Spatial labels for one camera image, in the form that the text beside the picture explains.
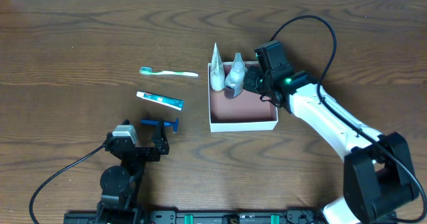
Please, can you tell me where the clear pump soap bottle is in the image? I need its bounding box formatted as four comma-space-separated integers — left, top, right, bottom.
224, 53, 247, 99

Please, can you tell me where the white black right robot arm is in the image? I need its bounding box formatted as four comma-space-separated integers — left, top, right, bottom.
208, 41, 424, 223

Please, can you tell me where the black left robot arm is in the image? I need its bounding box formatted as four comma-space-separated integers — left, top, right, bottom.
95, 120, 169, 224

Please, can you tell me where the blue disposable razor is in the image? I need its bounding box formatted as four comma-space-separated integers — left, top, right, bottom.
140, 118, 179, 133

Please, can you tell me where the white box pink interior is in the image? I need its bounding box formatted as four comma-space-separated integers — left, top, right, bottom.
207, 61, 280, 133

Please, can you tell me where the white cone tube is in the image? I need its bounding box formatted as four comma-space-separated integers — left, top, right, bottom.
209, 43, 225, 91

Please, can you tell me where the green white toothpaste tube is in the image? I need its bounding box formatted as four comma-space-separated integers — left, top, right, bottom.
136, 91, 184, 111

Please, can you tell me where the green white toothbrush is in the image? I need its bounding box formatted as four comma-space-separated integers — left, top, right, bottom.
139, 67, 199, 77

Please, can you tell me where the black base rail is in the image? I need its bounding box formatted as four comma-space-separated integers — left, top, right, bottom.
63, 209, 327, 224

